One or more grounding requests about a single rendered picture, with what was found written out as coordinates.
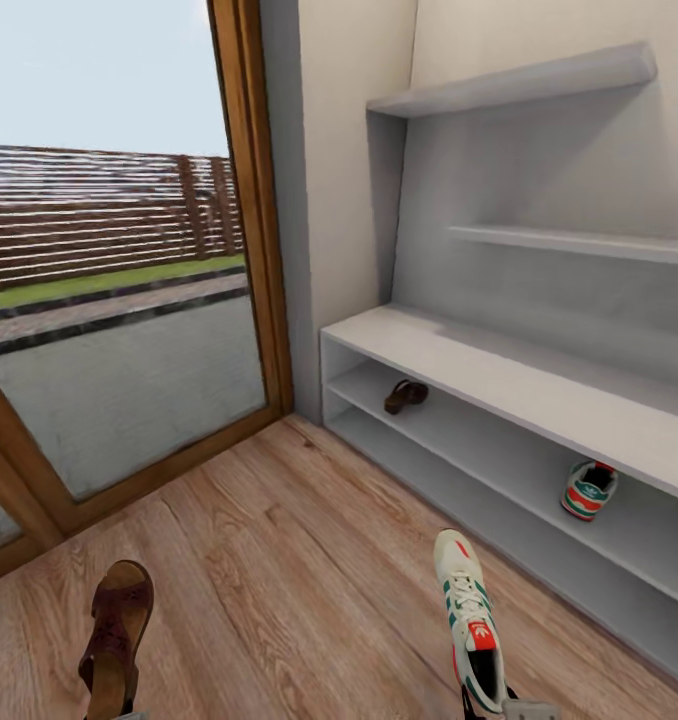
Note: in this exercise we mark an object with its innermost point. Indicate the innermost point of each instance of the gym shoe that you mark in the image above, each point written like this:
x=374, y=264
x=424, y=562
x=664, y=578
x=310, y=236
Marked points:
x=477, y=653
x=590, y=485

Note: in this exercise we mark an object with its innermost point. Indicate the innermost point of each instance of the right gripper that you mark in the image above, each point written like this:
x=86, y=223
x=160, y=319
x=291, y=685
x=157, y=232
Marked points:
x=469, y=712

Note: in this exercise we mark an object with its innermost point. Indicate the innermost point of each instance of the door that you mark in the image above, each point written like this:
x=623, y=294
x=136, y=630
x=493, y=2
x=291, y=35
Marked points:
x=143, y=326

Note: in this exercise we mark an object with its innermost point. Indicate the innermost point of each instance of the sandal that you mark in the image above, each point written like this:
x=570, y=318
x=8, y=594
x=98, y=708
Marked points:
x=122, y=607
x=410, y=393

